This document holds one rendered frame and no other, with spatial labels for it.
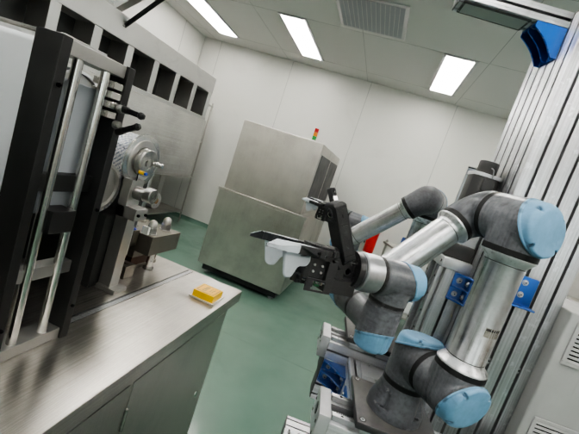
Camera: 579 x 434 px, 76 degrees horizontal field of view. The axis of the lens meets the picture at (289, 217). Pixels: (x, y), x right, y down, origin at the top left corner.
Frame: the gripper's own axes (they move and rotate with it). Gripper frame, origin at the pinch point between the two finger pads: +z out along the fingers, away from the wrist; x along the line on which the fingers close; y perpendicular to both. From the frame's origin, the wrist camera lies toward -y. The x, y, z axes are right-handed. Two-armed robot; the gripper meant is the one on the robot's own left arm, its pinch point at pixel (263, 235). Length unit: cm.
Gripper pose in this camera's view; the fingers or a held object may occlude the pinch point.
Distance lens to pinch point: 64.2
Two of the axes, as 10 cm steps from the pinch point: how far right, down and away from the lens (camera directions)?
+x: -3.5, -1.1, 9.3
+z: -9.0, -2.5, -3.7
